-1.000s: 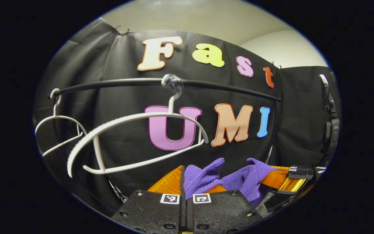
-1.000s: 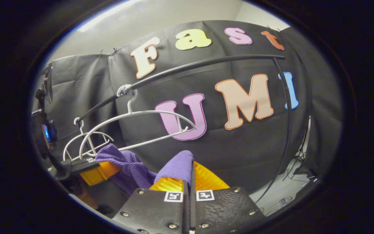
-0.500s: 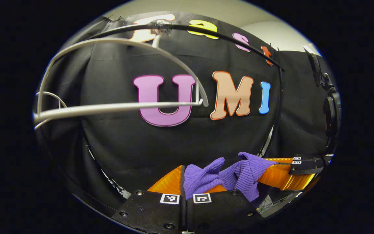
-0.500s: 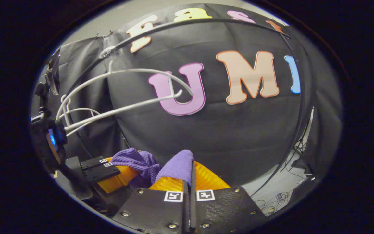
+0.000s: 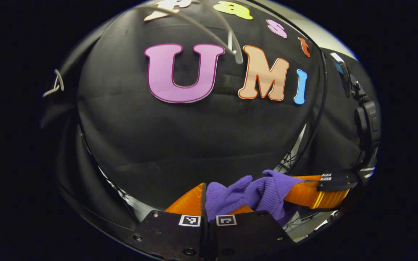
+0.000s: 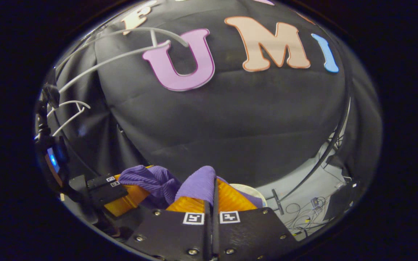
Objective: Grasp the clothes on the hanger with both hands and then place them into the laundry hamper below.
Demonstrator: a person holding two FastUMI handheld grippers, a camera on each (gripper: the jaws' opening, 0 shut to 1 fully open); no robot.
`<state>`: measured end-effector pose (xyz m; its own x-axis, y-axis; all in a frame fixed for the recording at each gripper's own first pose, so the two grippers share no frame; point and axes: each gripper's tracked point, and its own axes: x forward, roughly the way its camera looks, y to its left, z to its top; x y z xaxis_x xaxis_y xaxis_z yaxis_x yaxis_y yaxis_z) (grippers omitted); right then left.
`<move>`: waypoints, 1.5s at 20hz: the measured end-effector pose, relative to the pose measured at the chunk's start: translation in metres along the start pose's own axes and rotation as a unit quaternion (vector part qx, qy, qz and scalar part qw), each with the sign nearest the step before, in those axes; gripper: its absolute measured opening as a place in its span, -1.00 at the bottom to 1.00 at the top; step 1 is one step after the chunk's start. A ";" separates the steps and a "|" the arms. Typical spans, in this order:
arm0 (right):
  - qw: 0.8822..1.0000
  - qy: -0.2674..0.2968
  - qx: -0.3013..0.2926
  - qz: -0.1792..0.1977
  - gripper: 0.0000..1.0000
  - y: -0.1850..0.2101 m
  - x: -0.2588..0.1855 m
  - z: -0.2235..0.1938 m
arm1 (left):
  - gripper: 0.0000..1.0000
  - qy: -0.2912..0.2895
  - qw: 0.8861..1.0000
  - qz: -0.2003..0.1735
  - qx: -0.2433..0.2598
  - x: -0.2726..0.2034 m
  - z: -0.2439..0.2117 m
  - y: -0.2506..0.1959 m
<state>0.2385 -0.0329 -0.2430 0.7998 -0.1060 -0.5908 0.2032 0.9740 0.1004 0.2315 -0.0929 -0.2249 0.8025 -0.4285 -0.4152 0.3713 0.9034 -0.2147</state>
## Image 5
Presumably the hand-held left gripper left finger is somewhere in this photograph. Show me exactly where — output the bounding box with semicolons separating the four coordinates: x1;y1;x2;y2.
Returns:
133;182;210;261

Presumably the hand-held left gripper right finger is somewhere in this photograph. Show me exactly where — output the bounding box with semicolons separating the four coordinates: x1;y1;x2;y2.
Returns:
208;204;296;261

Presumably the purple ribbed shirt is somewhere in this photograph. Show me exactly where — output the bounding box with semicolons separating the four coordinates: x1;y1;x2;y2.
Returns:
205;170;306;227

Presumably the white clothes hanger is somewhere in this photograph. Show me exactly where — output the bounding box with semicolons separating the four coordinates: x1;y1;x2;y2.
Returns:
42;69;65;98
136;0;244;65

